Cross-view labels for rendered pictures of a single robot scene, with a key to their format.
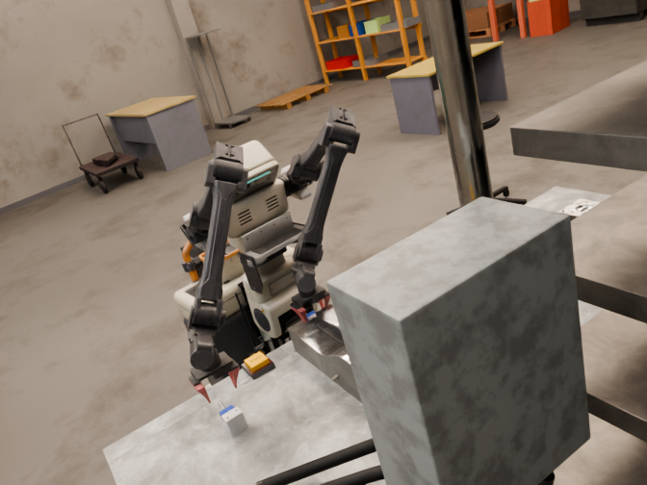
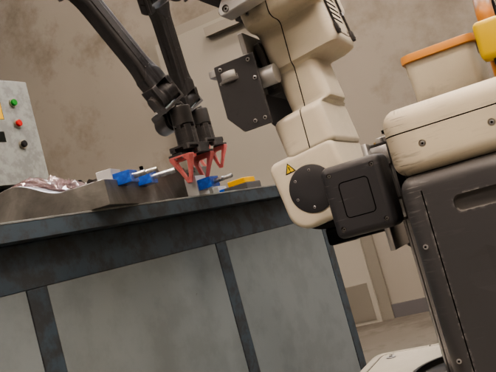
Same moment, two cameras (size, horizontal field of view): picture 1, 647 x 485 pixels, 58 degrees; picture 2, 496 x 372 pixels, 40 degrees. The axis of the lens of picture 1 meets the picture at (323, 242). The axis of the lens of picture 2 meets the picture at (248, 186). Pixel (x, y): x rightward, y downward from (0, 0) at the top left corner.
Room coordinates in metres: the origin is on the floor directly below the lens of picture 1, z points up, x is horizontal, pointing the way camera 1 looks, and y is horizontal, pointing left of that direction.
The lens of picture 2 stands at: (3.26, -0.77, 0.65)
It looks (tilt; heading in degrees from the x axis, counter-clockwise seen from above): 5 degrees up; 148
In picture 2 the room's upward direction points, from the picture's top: 15 degrees counter-clockwise
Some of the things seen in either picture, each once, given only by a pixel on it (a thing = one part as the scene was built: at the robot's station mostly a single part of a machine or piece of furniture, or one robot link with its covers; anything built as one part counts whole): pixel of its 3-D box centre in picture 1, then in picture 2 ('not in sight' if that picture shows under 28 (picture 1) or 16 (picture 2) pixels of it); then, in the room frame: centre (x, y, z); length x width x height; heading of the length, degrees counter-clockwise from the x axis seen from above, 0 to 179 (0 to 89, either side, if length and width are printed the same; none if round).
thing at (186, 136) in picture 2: (306, 288); (187, 138); (1.67, 0.09, 0.96); 0.10 x 0.07 x 0.07; 118
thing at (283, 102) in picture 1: (295, 97); not in sight; (10.83, -0.23, 0.06); 1.25 x 0.86 x 0.11; 123
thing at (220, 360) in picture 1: (208, 359); (205, 134); (1.30, 0.37, 1.03); 0.10 x 0.07 x 0.07; 116
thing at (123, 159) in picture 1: (102, 152); not in sight; (8.41, 2.67, 0.47); 1.14 x 0.66 x 0.94; 32
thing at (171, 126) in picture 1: (158, 132); not in sight; (8.98, 1.94, 0.42); 1.59 x 0.82 x 0.85; 33
